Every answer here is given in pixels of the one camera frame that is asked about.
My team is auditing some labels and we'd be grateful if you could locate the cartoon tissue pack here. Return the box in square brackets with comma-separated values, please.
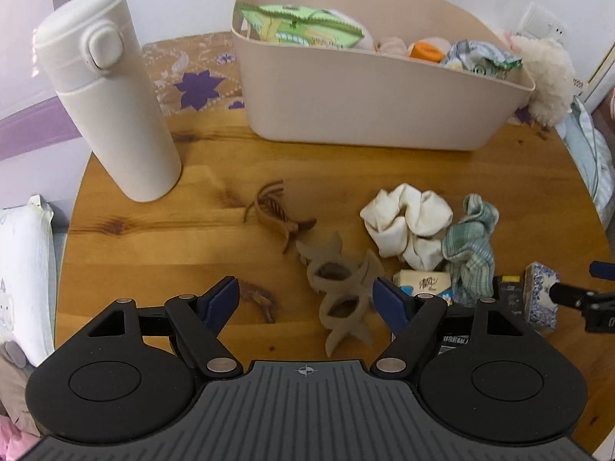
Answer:
[393, 270, 454, 305]

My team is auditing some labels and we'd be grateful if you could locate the long black box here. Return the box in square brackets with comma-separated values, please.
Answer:
[439, 315, 473, 354]

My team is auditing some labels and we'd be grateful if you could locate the small black card box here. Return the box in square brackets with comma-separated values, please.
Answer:
[494, 275, 524, 317]

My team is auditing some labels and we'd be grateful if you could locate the taupe large hair claw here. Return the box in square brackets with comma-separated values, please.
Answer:
[296, 233, 386, 358]

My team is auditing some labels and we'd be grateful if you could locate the green plaid scrunchie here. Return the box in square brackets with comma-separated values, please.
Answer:
[442, 194, 499, 307]

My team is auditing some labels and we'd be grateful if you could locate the cream satin scrunchie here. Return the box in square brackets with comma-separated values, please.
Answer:
[360, 183, 454, 272]

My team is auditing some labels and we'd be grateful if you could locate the brown thin hair claw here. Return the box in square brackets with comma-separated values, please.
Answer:
[242, 180, 317, 254]

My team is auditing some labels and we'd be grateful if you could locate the orange plastic container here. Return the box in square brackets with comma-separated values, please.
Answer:
[407, 42, 446, 63]

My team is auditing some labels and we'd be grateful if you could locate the white green snack bag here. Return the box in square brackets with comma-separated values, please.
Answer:
[440, 41, 522, 79]

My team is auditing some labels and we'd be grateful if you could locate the pink sock ball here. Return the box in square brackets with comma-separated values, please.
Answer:
[376, 36, 413, 57]

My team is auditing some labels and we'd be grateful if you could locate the light striped clothes pile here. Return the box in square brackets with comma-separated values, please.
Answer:
[555, 96, 614, 229]

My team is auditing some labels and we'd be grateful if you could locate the white elephant pillow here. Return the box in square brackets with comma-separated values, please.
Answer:
[1, 195, 57, 366]

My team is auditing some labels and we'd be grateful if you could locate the grey plush toy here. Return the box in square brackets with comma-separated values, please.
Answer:
[1, 342, 41, 437]

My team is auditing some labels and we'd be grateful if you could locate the white fluffy plush dog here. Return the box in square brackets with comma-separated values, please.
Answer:
[496, 30, 574, 127]

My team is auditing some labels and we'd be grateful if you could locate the floral brown table mat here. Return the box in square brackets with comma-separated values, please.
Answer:
[142, 31, 245, 117]

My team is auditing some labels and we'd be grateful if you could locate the beige plastic storage bin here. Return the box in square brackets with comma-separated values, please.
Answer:
[231, 0, 535, 151]

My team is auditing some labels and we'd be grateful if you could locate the white thermos bottle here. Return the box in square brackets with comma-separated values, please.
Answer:
[34, 0, 181, 202]

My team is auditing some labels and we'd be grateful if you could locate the white wall socket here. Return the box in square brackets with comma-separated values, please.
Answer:
[517, 2, 568, 45]

